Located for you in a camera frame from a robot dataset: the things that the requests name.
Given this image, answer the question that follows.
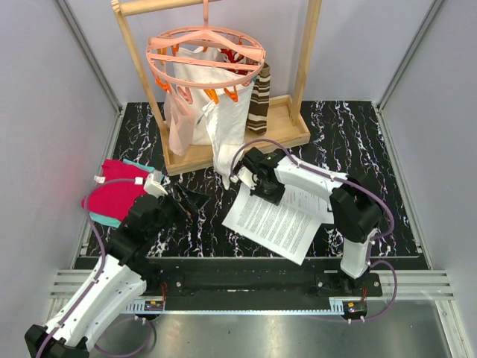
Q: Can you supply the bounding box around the red folded shirt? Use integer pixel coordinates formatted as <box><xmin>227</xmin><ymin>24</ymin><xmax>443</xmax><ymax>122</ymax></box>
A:
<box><xmin>81</xmin><ymin>159</ymin><xmax>156</xmax><ymax>221</ymax></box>

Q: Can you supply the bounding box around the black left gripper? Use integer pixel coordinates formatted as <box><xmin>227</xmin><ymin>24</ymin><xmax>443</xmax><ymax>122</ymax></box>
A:
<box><xmin>147</xmin><ymin>181</ymin><xmax>210</xmax><ymax>239</ymax></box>

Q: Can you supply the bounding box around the red white patterned cloth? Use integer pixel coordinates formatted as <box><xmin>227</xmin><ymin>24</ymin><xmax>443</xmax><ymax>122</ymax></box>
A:
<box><xmin>219</xmin><ymin>48</ymin><xmax>247</xmax><ymax>75</ymax></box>

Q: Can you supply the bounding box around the brown striped sock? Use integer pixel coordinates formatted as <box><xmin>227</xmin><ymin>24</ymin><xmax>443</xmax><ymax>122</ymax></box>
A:
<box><xmin>246</xmin><ymin>63</ymin><xmax>271</xmax><ymax>135</ymax></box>

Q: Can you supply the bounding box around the white signature form sheet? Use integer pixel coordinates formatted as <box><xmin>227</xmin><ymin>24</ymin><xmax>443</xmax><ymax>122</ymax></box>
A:
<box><xmin>281</xmin><ymin>186</ymin><xmax>334</xmax><ymax>224</ymax></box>

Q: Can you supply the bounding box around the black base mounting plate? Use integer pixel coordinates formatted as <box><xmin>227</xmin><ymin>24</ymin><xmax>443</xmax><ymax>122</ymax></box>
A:
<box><xmin>144</xmin><ymin>257</ymin><xmax>383</xmax><ymax>313</ymax></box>

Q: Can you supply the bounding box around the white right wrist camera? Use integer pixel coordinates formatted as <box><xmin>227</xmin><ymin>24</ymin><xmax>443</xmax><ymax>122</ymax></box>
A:
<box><xmin>230</xmin><ymin>164</ymin><xmax>256</xmax><ymax>190</ymax></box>

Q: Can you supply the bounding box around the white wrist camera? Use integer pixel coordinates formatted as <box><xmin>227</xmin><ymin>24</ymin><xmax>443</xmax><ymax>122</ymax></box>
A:
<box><xmin>134</xmin><ymin>170</ymin><xmax>168</xmax><ymax>198</ymax></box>
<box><xmin>230</xmin><ymin>164</ymin><xmax>256</xmax><ymax>190</ymax></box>

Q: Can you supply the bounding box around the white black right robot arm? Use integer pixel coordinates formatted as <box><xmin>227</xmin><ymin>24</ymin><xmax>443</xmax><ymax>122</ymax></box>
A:
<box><xmin>234</xmin><ymin>148</ymin><xmax>388</xmax><ymax>296</ymax></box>

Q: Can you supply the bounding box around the white hanging towel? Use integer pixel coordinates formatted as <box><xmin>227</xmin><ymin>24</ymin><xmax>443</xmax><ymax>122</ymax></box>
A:
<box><xmin>171</xmin><ymin>46</ymin><xmax>254</xmax><ymax>189</ymax></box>

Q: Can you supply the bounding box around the wooden drying rack frame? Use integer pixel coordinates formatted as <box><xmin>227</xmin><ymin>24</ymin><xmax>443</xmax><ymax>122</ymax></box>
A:
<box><xmin>112</xmin><ymin>1</ymin><xmax>321</xmax><ymax>175</ymax></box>

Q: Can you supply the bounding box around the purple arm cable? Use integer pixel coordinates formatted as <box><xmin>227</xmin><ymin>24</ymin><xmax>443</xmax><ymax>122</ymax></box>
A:
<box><xmin>230</xmin><ymin>138</ymin><xmax>399</xmax><ymax>324</ymax></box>
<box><xmin>35</xmin><ymin>178</ymin><xmax>157</xmax><ymax>355</ymax></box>

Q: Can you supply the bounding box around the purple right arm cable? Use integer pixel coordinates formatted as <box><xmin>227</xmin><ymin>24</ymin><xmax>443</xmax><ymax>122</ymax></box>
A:
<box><xmin>230</xmin><ymin>138</ymin><xmax>399</xmax><ymax>324</ymax></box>

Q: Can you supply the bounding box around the pink hanging cloth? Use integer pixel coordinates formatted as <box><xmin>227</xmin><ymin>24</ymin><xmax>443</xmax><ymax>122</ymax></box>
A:
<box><xmin>164</xmin><ymin>93</ymin><xmax>195</xmax><ymax>156</ymax></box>

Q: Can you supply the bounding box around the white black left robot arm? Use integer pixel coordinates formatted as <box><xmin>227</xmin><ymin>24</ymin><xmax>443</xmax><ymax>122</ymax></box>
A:
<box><xmin>25</xmin><ymin>183</ymin><xmax>209</xmax><ymax>357</ymax></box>

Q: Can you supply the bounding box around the teal folded cloth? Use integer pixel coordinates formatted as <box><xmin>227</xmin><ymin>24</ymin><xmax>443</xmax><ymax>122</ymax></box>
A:
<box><xmin>87</xmin><ymin>159</ymin><xmax>165</xmax><ymax>229</ymax></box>

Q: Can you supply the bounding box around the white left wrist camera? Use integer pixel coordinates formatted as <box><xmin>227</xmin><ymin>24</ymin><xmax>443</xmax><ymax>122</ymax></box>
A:
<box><xmin>134</xmin><ymin>170</ymin><xmax>168</xmax><ymax>198</ymax></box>

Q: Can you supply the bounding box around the aluminium frame rail left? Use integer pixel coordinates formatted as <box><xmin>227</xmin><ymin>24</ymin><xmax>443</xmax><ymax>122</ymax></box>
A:
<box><xmin>52</xmin><ymin>0</ymin><xmax>122</xmax><ymax>113</ymax></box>

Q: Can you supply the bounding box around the pink round clip hanger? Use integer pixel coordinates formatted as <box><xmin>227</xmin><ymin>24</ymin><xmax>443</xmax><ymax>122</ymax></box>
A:
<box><xmin>146</xmin><ymin>1</ymin><xmax>266</xmax><ymax>104</ymax></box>

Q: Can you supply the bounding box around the white printed text sheet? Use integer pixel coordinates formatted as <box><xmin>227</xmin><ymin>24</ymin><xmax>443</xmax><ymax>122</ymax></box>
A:
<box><xmin>223</xmin><ymin>184</ymin><xmax>323</xmax><ymax>266</ymax></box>

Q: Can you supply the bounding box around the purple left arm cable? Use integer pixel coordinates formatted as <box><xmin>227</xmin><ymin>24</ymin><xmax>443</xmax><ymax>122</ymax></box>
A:
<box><xmin>35</xmin><ymin>178</ymin><xmax>157</xmax><ymax>355</ymax></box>

